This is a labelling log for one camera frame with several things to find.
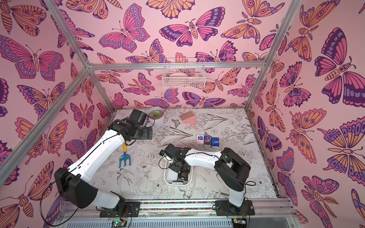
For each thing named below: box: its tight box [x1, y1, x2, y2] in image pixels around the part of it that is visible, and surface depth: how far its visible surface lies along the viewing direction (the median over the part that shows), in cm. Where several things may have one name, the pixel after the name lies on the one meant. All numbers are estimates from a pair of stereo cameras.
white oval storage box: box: [163, 160, 193, 187], surface depth 84 cm
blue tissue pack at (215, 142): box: [211, 136, 221, 149], surface depth 99 cm
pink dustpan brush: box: [178, 110, 199, 131], surface depth 116 cm
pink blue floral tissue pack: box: [196, 133, 204, 144], surface depth 101 cm
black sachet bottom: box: [177, 165, 191, 182], surface depth 83 cm
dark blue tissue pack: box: [203, 135, 212, 147], surface depth 99 cm
